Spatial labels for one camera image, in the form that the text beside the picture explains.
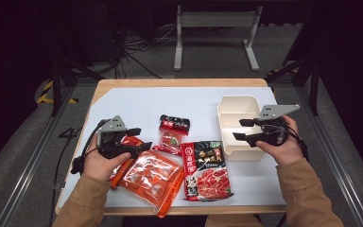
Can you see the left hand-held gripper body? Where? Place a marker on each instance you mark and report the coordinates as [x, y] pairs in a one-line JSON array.
[[112, 124]]

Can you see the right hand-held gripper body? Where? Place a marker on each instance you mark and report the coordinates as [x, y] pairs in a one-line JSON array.
[[275, 111]]

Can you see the narrow orange red packet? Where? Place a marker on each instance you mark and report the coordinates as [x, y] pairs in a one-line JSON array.
[[131, 141]]

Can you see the white divided plastic box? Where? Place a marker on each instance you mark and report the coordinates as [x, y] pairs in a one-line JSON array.
[[233, 108]]

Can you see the large clear orange packet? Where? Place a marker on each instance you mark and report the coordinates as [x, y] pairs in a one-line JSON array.
[[151, 176]]

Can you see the small red black packet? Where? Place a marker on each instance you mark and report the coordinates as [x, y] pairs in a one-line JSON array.
[[173, 135]]

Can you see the red black printed packet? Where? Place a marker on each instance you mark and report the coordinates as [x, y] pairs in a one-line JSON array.
[[206, 170]]

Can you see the person's left hand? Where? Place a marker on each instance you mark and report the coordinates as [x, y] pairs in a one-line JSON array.
[[97, 165]]

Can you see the person's right hand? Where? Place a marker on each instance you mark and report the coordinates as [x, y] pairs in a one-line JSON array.
[[285, 154]]

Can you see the white table mat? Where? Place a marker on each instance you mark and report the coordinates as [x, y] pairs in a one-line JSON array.
[[157, 101]]

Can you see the black tripod stand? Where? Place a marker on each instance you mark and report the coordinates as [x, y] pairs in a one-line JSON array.
[[313, 85], [56, 85]]

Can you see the yellow black floor tape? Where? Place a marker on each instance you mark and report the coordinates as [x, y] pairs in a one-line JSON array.
[[44, 93]]

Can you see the grey metal stand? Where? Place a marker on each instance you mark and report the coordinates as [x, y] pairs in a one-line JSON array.
[[216, 19]]

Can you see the aluminium floor rail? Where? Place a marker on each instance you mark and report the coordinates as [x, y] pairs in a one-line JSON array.
[[28, 167], [334, 157]]

